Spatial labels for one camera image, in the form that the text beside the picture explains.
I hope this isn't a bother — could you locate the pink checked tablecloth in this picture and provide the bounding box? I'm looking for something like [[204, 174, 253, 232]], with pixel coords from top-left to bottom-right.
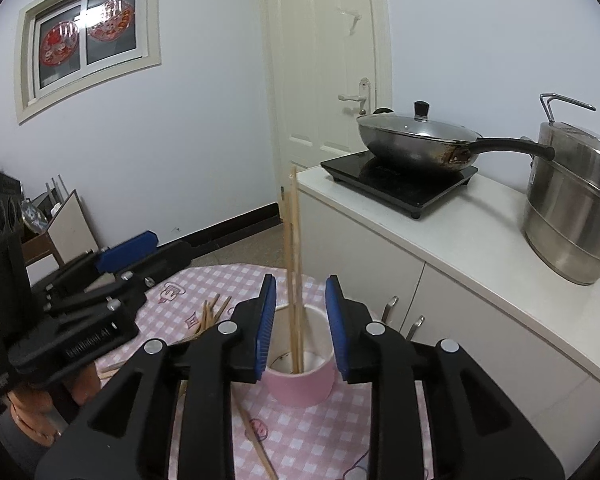
[[97, 262, 428, 480]]

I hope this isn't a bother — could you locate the white counter cabinet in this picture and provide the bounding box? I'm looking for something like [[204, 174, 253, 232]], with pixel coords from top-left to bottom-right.
[[295, 162, 600, 480]]

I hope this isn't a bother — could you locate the pink cup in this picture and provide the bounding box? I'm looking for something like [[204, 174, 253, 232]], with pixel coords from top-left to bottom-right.
[[264, 302, 337, 408]]

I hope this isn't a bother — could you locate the black induction cooker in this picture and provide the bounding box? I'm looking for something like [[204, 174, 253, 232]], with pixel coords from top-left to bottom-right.
[[320, 149, 480, 220]]

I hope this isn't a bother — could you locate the white framed window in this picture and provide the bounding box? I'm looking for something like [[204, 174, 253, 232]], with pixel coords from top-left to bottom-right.
[[16, 0, 162, 126]]

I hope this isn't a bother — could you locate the stainless steel steamer pot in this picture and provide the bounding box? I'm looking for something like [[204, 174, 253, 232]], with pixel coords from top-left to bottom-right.
[[522, 92, 600, 286]]

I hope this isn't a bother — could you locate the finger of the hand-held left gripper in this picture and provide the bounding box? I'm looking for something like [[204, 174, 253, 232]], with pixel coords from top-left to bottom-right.
[[32, 230, 160, 301], [45, 240, 195, 318]]

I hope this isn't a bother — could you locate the thin purple cable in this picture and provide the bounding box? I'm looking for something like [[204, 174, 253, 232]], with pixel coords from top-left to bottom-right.
[[342, 440, 376, 480]]

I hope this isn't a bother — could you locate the metal door handle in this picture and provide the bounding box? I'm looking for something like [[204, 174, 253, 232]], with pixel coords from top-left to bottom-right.
[[337, 77, 371, 116]]

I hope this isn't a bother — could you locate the steel wok with black handle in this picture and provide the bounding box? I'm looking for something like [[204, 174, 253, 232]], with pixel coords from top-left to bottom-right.
[[356, 107, 556, 173]]

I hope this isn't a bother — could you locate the cream panel door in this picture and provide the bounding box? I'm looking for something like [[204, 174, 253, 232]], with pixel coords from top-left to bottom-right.
[[262, 0, 393, 223]]

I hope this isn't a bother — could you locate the person's left hand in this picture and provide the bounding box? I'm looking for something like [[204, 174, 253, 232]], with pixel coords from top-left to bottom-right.
[[7, 364, 102, 448]]

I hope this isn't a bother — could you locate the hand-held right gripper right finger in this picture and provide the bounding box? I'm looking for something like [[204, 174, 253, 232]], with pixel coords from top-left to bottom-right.
[[325, 274, 566, 480]]

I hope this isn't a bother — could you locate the glass wok lid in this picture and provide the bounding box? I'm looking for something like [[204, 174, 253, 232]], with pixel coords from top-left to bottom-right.
[[356, 101, 481, 142]]

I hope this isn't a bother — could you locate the round silver clock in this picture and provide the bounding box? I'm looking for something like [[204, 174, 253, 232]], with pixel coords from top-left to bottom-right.
[[21, 200, 48, 233]]

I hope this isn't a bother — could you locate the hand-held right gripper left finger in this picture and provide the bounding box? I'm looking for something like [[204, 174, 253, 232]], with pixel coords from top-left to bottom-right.
[[34, 273, 278, 480]]

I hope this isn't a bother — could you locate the white door hook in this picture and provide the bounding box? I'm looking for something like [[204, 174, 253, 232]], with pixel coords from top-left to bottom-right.
[[336, 7, 361, 36]]

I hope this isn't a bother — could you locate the red round window decal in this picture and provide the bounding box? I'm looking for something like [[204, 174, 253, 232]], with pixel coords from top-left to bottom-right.
[[87, 0, 133, 42], [40, 21, 79, 66]]

